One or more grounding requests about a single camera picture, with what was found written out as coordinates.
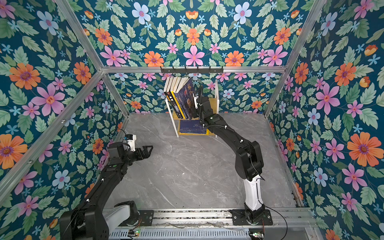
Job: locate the purple portrait book top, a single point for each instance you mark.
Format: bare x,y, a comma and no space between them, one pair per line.
180,97

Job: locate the aluminium front rail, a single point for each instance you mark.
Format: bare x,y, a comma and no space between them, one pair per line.
183,219

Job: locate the black wall hook rail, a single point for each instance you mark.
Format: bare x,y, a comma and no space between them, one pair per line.
191,70

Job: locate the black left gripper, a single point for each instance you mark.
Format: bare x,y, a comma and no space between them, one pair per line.
139,157

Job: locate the navy book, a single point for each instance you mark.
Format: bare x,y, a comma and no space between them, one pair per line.
191,127

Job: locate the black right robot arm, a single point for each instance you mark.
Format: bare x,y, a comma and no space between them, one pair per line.
249,159

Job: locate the yellow cartoon book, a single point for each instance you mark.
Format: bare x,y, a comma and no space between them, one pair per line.
177,102

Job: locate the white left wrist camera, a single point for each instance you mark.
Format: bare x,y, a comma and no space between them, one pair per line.
130,139

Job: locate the purple book underneath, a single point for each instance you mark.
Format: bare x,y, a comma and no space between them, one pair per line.
189,92

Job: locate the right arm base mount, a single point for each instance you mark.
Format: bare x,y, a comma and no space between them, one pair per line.
249,218

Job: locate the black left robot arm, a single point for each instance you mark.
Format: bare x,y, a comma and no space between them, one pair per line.
88,221

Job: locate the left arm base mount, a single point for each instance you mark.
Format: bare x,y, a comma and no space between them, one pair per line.
142,218

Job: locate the black book standing on shelf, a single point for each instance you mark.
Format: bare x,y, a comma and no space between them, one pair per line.
167,86

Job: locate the black wolf cover book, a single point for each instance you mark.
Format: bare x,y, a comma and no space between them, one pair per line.
173,102

